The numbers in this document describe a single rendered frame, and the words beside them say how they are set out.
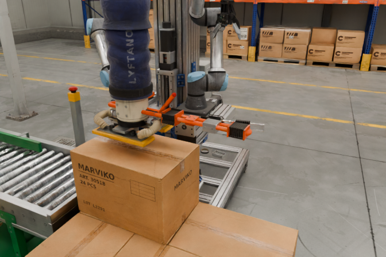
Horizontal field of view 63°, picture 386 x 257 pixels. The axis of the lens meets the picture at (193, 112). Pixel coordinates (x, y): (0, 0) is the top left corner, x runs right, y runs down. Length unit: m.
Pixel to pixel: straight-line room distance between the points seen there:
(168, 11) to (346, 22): 7.92
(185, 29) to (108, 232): 1.33
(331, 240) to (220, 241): 1.22
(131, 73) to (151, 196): 0.61
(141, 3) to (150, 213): 1.02
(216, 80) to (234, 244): 0.97
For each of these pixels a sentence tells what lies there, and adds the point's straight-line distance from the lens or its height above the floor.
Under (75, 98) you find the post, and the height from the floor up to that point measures 0.96.
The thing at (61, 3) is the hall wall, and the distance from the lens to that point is 13.52.
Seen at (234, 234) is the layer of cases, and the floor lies 0.54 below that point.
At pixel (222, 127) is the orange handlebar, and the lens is 1.45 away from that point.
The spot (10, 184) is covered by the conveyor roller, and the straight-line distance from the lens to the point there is 2.52.
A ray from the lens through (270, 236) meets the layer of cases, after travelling 1.86.
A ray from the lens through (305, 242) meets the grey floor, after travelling 2.71.
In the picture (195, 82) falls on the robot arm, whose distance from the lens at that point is 2.03.
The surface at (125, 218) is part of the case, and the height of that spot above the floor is 0.62.
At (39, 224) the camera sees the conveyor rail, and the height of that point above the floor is 0.51.
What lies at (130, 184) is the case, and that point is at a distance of 1.67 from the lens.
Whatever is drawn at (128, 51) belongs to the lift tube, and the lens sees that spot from 1.55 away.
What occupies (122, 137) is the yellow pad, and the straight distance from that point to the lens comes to 1.65.
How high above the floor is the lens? 1.77
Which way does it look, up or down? 21 degrees down
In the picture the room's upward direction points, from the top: straight up
